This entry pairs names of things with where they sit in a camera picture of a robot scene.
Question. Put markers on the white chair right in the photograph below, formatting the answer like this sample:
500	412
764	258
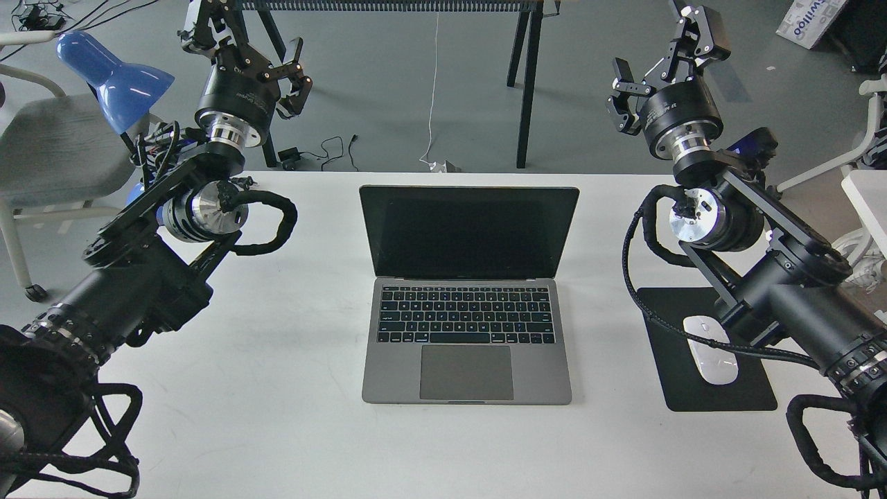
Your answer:
818	192

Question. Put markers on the black mouse pad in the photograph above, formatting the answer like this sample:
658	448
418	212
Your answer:
683	387

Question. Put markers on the black table frame background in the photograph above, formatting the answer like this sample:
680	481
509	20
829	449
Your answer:
425	73

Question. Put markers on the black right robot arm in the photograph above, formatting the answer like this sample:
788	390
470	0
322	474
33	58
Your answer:
778	280

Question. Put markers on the white side table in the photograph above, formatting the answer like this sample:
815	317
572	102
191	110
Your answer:
866	190

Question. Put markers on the grey chair left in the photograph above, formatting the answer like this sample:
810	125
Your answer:
59	154

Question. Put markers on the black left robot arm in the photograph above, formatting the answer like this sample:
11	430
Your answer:
150	265

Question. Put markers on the white cardboard box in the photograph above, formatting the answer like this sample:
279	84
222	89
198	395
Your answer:
806	22

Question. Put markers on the grey laptop computer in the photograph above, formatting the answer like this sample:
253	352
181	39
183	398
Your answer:
465	307

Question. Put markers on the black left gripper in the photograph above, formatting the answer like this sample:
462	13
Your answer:
242	91

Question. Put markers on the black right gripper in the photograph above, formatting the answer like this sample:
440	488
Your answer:
675	118

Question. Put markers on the blue desk lamp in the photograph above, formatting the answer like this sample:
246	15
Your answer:
125	91

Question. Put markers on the white computer mouse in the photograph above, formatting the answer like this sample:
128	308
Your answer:
716	366

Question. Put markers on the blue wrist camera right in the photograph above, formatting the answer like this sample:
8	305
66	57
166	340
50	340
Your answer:
756	148

